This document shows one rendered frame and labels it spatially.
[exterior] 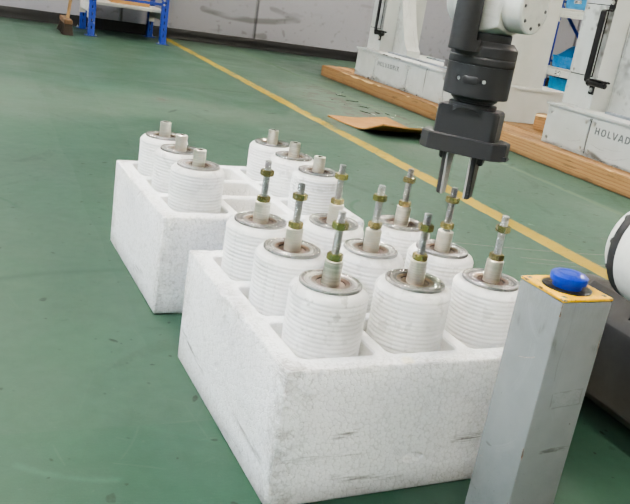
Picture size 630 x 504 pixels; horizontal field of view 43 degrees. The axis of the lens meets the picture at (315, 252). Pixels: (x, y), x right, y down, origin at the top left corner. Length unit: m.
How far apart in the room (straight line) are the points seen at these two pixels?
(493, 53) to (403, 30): 4.41
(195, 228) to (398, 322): 0.52
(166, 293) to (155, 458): 0.44
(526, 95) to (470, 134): 3.35
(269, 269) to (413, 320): 0.19
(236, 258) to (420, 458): 0.37
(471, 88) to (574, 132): 2.66
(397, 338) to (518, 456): 0.19
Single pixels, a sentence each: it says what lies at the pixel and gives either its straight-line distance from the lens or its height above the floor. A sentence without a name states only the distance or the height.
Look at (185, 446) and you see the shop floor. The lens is 1.05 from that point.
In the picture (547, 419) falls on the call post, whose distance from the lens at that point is 0.92.
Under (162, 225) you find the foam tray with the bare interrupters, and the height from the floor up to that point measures 0.16.
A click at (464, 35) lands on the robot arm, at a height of 0.55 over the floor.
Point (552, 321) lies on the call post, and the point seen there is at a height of 0.29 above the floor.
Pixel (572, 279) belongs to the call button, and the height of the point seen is 0.33.
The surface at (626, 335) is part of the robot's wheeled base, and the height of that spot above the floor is 0.17.
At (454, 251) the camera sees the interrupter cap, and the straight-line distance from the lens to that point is 1.15.
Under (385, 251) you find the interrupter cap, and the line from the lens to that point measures 1.09.
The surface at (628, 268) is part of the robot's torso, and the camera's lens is 1.06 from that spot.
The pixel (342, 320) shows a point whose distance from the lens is 0.90.
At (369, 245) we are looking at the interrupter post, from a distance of 1.07.
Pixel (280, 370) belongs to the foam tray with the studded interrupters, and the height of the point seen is 0.17.
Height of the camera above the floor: 0.57
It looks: 18 degrees down
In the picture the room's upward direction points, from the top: 9 degrees clockwise
